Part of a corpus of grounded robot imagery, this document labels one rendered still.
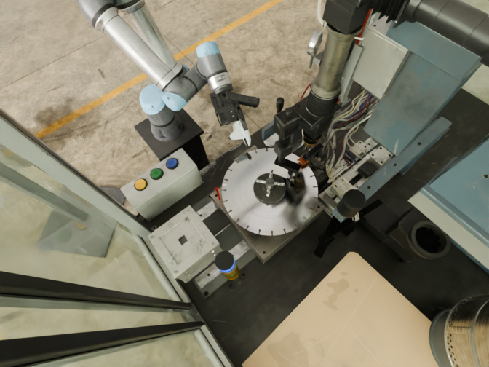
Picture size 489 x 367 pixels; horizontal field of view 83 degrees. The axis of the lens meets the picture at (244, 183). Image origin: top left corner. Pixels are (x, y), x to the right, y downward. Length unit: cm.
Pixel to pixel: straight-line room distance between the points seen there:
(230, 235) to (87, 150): 171
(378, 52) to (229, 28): 262
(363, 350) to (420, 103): 79
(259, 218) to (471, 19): 69
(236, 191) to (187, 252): 26
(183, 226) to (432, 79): 80
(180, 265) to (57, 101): 235
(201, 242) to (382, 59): 72
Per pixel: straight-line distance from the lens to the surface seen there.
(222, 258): 68
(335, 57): 65
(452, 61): 57
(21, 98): 329
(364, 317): 113
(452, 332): 103
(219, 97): 99
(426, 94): 65
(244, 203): 94
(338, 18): 60
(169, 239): 100
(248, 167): 100
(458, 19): 51
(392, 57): 63
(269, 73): 267
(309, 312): 108
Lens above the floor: 182
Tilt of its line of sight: 64 degrees down
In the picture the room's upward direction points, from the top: 7 degrees counter-clockwise
